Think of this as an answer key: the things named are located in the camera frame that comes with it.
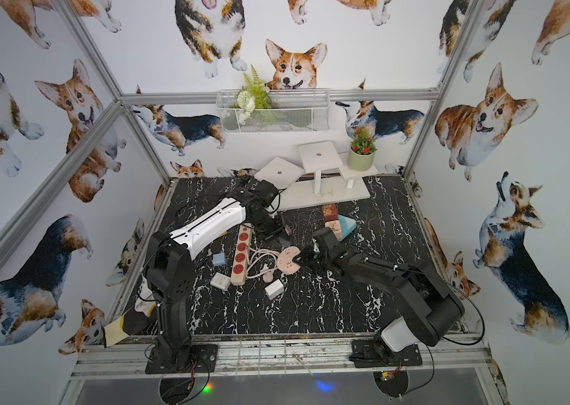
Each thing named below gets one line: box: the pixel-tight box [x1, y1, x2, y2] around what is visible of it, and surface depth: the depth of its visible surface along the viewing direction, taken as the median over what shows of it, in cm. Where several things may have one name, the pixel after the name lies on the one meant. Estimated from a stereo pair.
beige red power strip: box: [230, 224, 253, 284], surface depth 94 cm
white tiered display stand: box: [254, 140, 379, 211], surface depth 108 cm
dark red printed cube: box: [320, 203, 339, 222], surface depth 100 cm
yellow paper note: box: [103, 314, 130, 348], surface depth 80 cm
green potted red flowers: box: [348, 129, 378, 173], surface depth 99 cm
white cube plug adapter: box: [264, 278, 285, 301], surface depth 85 cm
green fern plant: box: [234, 64, 273, 125], surface depth 84 cm
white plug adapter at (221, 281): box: [209, 272, 232, 291], surface depth 89 cm
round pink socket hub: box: [276, 246, 302, 276], surface depth 90 cm
